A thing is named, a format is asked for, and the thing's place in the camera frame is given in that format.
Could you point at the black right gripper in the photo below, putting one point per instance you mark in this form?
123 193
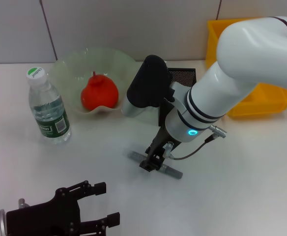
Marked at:
159 142

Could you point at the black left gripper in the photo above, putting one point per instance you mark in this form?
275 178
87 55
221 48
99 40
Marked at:
42 218

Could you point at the grey marker pen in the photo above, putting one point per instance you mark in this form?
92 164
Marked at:
134 155

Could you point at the red-orange toy orange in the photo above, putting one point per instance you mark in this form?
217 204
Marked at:
99 93

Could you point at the clear green-label water bottle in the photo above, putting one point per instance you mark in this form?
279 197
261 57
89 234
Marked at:
50 115

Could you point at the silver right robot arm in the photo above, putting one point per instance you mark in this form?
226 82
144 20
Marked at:
244 61

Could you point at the black mesh pen holder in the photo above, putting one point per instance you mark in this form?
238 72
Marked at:
182 76

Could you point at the pale green glass fruit plate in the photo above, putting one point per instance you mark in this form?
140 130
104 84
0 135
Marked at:
67 66

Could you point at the left gripper silver pin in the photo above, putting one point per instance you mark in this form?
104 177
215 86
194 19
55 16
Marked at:
23 203

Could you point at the yellow plastic storage bin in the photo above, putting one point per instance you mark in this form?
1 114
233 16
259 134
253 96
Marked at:
264 103

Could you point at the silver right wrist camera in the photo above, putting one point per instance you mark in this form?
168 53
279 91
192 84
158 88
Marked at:
148 83

